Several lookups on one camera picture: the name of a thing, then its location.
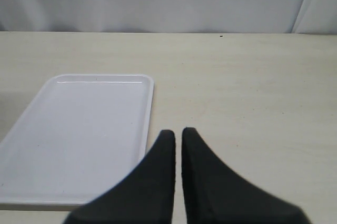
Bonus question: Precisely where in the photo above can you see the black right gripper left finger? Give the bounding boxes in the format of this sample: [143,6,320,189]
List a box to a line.
[64,130,175,223]

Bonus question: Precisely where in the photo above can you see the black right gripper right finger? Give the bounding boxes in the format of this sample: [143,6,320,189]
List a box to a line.
[181,127,310,223]

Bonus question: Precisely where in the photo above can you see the white plastic tray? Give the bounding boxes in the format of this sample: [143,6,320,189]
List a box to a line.
[1,74,154,209]

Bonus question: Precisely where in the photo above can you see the white fabric backdrop curtain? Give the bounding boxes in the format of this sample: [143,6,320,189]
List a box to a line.
[1,0,336,34]

